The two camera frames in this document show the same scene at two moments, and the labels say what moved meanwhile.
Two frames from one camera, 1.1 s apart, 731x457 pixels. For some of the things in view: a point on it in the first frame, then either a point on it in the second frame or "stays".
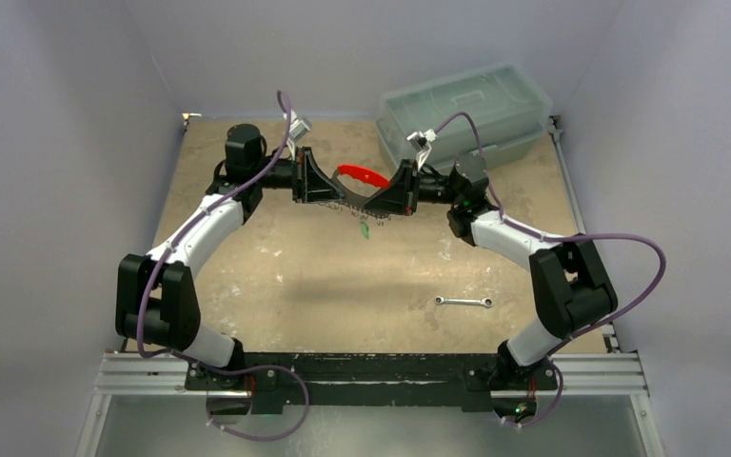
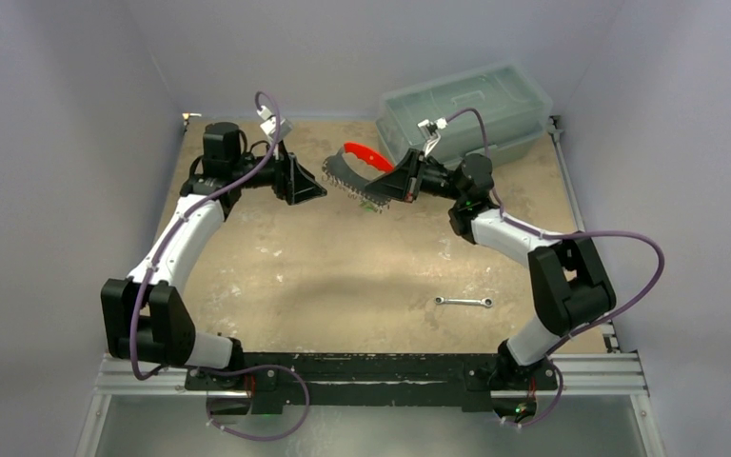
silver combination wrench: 485,301 stays
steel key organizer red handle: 355,203 -> 368,156
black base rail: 360,378 stays
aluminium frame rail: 601,373 stays
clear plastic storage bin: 510,104 stays
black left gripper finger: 328,191 -> 304,185
